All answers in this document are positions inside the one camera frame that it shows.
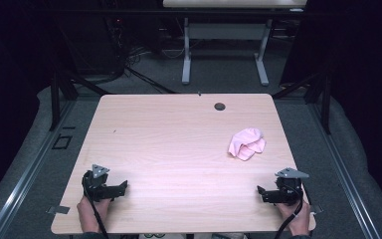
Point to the person's left hand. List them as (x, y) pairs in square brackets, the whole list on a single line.
[(88, 214)]

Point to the person's right hand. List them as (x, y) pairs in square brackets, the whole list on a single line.
[(300, 220)]

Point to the grey metal table bracket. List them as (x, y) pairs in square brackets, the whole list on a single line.
[(59, 209), (316, 209)]

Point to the black metal stand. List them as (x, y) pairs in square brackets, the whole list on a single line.
[(326, 106), (54, 99)]

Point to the white desk with grey legs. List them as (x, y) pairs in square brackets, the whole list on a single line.
[(225, 31)]

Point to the grey table grommet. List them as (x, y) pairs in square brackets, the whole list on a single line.
[(219, 106)]

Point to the aluminium floor rail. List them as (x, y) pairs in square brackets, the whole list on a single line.
[(344, 179), (30, 179)]

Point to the black horizontal frame bar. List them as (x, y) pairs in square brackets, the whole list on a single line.
[(146, 12)]

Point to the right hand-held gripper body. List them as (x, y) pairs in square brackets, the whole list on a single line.
[(286, 194)]

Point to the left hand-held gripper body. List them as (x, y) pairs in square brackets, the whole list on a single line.
[(94, 186)]

